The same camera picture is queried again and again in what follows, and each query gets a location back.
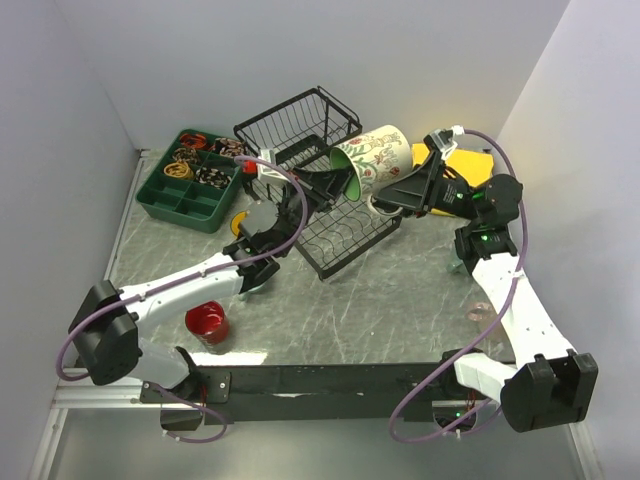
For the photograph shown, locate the black base bar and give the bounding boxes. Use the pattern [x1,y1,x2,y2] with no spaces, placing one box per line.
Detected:
[170,362,439,424]

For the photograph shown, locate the black wire dish rack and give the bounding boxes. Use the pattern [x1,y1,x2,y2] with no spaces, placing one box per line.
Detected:
[233,86,401,280]

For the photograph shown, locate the folded yellow cloth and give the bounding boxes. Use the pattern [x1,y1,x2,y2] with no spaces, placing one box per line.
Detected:
[411,143,494,220]

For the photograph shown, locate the red enamel mug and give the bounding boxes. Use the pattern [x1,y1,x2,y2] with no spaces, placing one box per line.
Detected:
[185,301,230,346]

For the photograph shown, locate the green compartment tray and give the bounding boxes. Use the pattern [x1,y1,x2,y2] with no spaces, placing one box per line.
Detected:
[136,129,243,234]

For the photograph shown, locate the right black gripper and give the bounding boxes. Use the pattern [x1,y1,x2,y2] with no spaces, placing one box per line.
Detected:
[366,150,481,223]

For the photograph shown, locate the mint green cup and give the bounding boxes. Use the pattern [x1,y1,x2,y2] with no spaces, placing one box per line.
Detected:
[239,283,268,301]

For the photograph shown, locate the pink purple-inside mug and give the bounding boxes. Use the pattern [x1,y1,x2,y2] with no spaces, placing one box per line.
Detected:
[466,302,497,332]

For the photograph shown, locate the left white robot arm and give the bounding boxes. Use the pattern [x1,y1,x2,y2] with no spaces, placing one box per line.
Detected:
[64,157,354,402]

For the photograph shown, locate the teal glazed ceramic mug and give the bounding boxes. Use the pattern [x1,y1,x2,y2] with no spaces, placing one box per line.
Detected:
[446,250,466,274]

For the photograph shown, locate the yellow hair ties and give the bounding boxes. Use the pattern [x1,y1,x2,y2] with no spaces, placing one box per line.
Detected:
[163,161,195,182]

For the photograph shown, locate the yellow enamel mug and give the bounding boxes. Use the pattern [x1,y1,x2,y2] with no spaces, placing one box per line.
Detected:
[230,211,248,237]

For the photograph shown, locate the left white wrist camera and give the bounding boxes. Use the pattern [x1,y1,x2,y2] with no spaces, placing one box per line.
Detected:
[243,149,288,187]

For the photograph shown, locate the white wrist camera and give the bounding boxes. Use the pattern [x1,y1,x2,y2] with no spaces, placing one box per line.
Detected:
[423,125,465,161]
[243,149,288,187]

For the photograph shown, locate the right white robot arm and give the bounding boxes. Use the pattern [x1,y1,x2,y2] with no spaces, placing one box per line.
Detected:
[376,148,598,443]

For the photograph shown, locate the floral pink scrunchie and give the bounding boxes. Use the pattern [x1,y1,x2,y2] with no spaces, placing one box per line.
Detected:
[210,137,246,158]

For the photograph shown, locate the black floral scrunchie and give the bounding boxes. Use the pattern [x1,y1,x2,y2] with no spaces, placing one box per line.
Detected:
[195,166,235,190]

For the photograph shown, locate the floral white green-inside mug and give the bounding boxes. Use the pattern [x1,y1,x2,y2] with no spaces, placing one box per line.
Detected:
[329,125,413,217]

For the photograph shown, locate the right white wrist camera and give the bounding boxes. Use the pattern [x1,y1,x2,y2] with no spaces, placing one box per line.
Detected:
[423,125,465,161]

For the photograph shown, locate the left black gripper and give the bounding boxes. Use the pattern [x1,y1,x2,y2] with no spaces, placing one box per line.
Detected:
[276,165,355,256]

